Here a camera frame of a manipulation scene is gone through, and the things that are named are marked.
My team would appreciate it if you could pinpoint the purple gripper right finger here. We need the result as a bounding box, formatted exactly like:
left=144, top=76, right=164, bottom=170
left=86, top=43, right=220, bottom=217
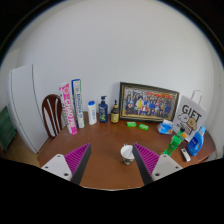
left=132, top=143, right=182, bottom=185

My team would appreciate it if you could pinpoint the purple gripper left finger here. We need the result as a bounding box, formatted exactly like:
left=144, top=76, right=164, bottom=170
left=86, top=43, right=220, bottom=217
left=42, top=143, right=91, bottom=185

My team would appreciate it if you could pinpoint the white paper cup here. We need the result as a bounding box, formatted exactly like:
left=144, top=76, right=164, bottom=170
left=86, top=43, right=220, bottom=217
left=120, top=145, right=135, bottom=165

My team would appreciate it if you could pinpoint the small white device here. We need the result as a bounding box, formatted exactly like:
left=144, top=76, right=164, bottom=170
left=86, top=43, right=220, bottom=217
left=181, top=148, right=191, bottom=162

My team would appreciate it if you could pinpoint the green plastic bottle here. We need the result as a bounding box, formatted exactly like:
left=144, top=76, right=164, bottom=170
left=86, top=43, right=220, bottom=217
left=164, top=127, right=185, bottom=155

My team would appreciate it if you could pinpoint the right green small packet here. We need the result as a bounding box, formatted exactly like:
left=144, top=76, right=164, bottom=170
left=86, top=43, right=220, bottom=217
left=139, top=124, right=149, bottom=131

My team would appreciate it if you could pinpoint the green small packet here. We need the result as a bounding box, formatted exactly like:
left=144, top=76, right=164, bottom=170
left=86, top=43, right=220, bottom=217
left=126, top=122, right=136, bottom=127
left=139, top=124, right=149, bottom=131

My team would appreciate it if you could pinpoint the blue tissue pack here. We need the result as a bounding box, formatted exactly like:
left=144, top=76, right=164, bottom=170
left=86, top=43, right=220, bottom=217
left=157, top=120, right=173, bottom=135

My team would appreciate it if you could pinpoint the blue detergent bottle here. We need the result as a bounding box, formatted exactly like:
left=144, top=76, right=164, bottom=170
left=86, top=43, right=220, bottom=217
left=187, top=126, right=206, bottom=156

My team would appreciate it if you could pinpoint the left green small packet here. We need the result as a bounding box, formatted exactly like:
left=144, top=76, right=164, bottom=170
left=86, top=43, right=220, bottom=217
left=126, top=122, right=136, bottom=127

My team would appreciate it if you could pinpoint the white lotion bottle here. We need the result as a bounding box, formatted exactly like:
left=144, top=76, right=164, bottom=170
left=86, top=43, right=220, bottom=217
left=88, top=101, right=97, bottom=125

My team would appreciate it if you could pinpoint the white gift paper bag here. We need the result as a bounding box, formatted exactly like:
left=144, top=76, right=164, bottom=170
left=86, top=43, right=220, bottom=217
left=173, top=90, right=207, bottom=141

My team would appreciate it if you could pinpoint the amber pump bottle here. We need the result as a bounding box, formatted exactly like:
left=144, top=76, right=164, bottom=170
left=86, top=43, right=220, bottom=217
left=111, top=100, right=119, bottom=123

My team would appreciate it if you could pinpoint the dark blue pump bottle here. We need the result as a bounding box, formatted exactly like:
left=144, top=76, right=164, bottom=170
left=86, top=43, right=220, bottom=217
left=98, top=96, right=108, bottom=123

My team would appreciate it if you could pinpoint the framed group photo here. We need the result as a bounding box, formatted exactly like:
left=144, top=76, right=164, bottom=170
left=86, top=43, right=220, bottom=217
left=119, top=82, right=179, bottom=122

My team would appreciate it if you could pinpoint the green crate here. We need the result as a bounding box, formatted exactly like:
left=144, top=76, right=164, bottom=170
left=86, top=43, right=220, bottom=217
left=0, top=107, right=16, bottom=151

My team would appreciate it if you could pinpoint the pink white tube box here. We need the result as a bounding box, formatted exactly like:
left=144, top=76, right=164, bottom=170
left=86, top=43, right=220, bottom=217
left=59, top=82, right=77, bottom=135

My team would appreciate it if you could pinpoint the blue white tube box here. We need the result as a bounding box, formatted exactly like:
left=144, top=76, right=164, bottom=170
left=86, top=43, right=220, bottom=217
left=71, top=79, right=85, bottom=128

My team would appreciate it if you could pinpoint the white cabinet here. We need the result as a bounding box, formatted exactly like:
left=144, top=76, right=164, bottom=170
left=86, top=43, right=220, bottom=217
left=7, top=65, right=48, bottom=154

